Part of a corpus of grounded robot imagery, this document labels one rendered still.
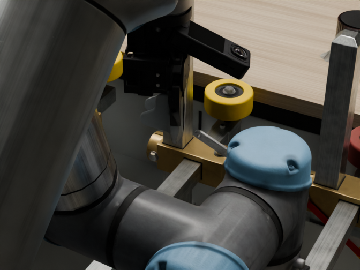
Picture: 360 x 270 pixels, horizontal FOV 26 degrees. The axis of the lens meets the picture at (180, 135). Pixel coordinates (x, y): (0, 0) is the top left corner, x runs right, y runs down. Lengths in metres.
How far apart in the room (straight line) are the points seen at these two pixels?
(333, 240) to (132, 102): 0.60
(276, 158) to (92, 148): 0.16
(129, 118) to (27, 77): 1.26
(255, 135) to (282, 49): 0.74
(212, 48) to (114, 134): 0.62
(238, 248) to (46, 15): 0.36
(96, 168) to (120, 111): 0.95
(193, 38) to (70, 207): 0.44
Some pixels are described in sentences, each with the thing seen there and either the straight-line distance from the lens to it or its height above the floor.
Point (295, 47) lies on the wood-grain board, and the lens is 1.43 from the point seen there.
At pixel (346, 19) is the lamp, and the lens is 1.07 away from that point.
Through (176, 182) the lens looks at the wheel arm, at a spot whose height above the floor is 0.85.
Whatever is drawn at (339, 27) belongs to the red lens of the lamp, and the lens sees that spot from 1.06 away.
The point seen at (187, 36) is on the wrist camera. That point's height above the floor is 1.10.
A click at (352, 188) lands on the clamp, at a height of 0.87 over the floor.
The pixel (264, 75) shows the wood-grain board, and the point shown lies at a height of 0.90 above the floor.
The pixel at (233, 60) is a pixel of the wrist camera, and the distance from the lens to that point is 1.02.
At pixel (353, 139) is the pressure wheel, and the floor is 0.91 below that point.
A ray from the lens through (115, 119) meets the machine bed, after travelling 1.57.
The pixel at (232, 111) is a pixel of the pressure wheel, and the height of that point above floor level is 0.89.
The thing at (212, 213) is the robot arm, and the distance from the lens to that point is 0.63.
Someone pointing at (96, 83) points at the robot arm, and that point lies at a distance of 0.31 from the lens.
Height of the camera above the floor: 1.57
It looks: 35 degrees down
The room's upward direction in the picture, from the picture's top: straight up
